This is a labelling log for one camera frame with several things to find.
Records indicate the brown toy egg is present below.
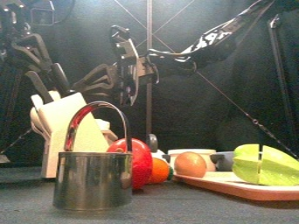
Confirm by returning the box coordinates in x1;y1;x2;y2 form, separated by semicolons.
172;150;208;179

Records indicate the thin steel brace wire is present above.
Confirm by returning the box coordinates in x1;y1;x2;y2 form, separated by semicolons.
134;0;196;48
112;0;299;160

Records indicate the cream wooden knife block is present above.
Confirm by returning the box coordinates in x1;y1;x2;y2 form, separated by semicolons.
29;90;118;179

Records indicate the white round cup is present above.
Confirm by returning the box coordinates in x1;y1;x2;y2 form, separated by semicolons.
166;148;217;172

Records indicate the black slim knife handle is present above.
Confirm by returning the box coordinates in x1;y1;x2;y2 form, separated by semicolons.
23;70;54;105

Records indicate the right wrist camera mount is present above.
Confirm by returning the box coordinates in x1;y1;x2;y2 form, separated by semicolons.
108;24;140;107

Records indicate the wooden cutting board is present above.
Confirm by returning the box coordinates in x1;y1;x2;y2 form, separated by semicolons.
172;170;299;202

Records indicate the steel pot with bail handle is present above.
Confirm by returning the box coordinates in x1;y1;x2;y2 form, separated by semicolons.
50;101;134;212

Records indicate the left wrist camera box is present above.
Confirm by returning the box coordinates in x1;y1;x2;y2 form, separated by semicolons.
29;6;55;27

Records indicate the black round knob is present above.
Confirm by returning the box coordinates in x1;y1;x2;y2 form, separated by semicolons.
144;133;160;153

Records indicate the red toy tomato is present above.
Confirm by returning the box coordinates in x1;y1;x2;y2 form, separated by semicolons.
106;137;154;191

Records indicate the grey small pot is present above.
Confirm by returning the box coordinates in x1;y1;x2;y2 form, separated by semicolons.
209;150;237;172

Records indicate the black thick knife handle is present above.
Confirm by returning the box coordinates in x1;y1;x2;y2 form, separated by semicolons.
49;62;73;95

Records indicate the orange toy fruit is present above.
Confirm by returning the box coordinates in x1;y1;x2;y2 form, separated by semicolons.
145;157;174;185

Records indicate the green sliced toy pepper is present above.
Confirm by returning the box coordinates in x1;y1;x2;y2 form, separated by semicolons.
230;143;299;187

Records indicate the vertical metal frame pole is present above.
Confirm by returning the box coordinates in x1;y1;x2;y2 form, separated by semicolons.
144;0;154;138

